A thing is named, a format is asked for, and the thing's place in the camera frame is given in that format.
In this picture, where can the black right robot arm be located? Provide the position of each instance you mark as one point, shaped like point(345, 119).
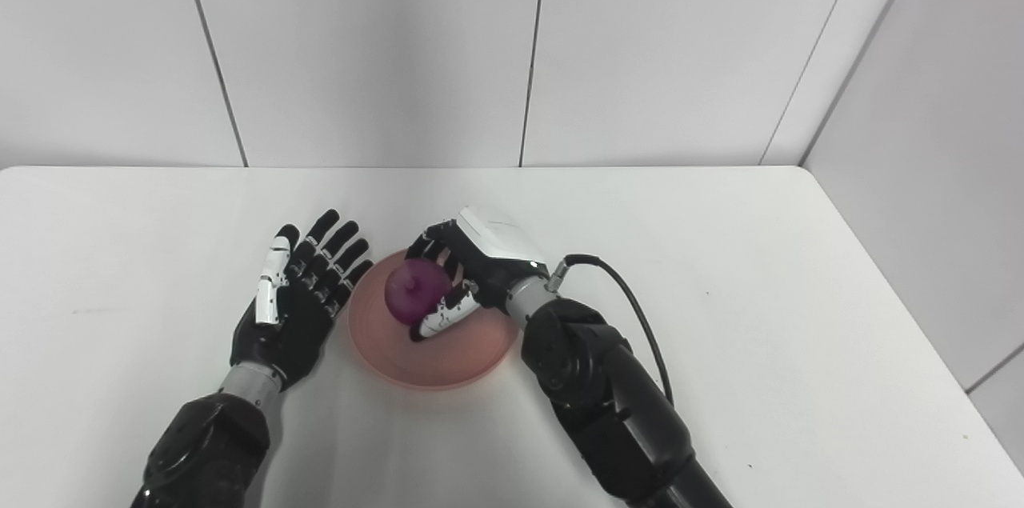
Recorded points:
point(608, 396)

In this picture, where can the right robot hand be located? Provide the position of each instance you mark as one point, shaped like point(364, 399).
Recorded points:
point(480, 260)

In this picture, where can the pink round plate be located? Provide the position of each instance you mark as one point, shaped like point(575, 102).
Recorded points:
point(440, 340)

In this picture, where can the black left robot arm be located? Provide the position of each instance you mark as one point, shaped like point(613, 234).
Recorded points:
point(208, 444)

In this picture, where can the purple red onion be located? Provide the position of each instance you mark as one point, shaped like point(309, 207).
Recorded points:
point(414, 292)

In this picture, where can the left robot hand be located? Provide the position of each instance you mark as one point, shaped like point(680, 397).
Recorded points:
point(300, 300)

